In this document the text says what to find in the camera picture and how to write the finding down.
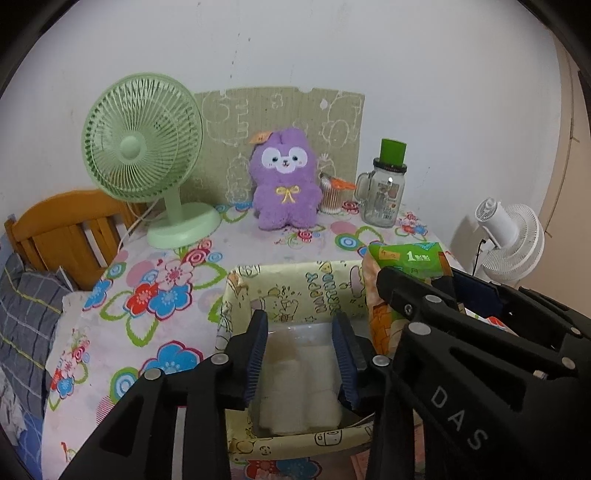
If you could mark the wooden headboard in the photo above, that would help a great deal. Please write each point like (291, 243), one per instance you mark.
(60, 221)

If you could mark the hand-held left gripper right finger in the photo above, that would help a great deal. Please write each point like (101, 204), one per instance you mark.
(346, 364)

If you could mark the grey plaid pillow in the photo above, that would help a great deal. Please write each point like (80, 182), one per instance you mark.
(27, 314)

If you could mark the beige door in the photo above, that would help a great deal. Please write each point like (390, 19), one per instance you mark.
(568, 184)

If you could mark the cotton swab jar orange lid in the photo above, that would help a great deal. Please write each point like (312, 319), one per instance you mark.
(332, 198)

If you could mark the blue bedsheet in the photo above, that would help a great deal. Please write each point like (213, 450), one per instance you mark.
(27, 452)

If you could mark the green desk fan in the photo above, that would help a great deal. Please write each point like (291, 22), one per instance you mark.
(134, 147)

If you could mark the purple plush toy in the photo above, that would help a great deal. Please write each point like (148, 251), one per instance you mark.
(284, 203)

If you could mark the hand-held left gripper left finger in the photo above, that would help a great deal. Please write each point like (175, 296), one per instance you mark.
(256, 355)

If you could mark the yellow printed storage box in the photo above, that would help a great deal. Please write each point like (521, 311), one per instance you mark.
(295, 286)

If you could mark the white standing fan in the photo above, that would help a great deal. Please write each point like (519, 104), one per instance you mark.
(517, 249)

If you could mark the white crumpled cloth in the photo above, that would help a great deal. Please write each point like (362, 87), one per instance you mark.
(10, 410)

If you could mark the glass mug jar green lid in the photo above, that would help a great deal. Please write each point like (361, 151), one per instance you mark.
(381, 203)

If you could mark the green and orange snack packet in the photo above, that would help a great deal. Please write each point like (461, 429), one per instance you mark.
(406, 258)

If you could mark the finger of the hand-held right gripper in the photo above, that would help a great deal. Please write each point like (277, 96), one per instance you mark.
(480, 295)
(415, 295)

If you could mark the floral tablecloth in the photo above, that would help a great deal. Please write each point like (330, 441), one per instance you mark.
(138, 350)

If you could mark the green printed cardboard sheet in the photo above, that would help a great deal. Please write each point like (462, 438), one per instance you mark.
(231, 115)

